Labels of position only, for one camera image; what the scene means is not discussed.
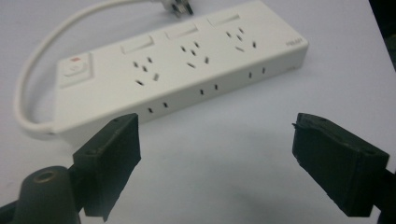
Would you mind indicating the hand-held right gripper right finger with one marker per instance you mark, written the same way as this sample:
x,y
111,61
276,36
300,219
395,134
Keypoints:
x,y
336,165

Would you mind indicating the white power plug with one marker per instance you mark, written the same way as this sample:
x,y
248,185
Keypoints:
x,y
178,7

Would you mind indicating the white power strip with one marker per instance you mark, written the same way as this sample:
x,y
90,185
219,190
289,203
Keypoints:
x,y
174,71

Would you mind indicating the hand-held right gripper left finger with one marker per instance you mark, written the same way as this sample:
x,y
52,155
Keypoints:
x,y
107,161

